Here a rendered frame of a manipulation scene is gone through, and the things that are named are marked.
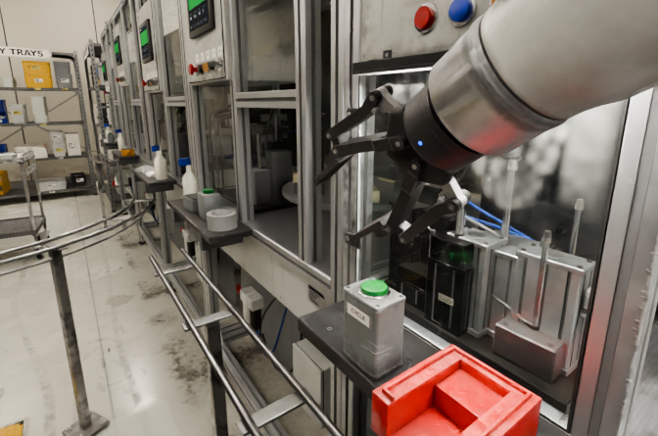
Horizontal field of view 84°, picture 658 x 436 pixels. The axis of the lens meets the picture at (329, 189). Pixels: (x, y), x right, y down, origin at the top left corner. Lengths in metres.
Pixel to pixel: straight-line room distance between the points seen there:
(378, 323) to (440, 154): 0.31
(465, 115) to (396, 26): 0.39
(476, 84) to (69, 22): 7.37
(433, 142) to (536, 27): 0.11
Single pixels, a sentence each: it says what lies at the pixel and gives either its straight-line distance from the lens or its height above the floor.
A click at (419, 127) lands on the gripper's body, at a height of 1.28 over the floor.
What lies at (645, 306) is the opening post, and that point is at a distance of 0.50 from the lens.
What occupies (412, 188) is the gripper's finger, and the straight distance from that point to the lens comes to 0.36.
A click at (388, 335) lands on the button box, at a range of 0.58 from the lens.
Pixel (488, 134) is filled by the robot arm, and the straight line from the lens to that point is 0.27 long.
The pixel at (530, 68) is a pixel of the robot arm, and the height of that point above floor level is 1.32.
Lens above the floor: 1.30
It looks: 13 degrees down
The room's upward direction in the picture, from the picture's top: straight up
